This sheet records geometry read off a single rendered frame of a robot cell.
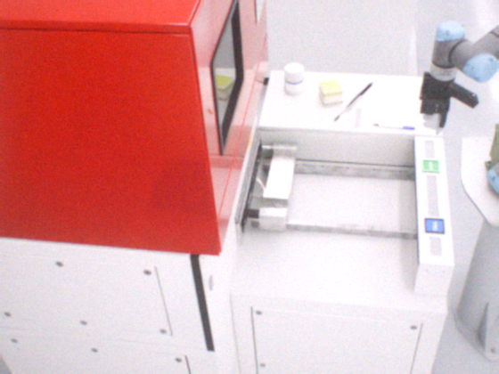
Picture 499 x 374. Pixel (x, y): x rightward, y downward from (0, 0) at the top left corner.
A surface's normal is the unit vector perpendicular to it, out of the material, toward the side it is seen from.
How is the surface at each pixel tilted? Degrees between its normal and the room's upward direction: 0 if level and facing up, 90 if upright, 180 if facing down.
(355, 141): 90
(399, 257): 0
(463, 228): 0
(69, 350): 90
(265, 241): 0
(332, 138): 90
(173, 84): 90
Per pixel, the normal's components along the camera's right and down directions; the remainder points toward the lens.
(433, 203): -0.05, -0.72
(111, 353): -0.15, 0.69
